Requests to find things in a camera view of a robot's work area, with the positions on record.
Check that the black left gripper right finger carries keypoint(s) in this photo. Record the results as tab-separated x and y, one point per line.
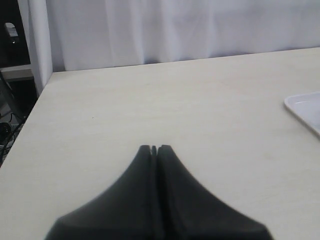
191	212

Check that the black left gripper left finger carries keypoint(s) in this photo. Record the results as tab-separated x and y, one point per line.
122	212

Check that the black monitor stand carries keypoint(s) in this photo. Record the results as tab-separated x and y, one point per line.
13	46

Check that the white backdrop curtain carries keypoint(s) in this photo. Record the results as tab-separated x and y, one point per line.
71	35

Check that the side table with metal legs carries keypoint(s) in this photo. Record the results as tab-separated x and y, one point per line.
17	72

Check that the black round device on floor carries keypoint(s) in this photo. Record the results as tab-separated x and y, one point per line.
5	130

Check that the white plastic tray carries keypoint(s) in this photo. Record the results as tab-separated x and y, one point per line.
306	108

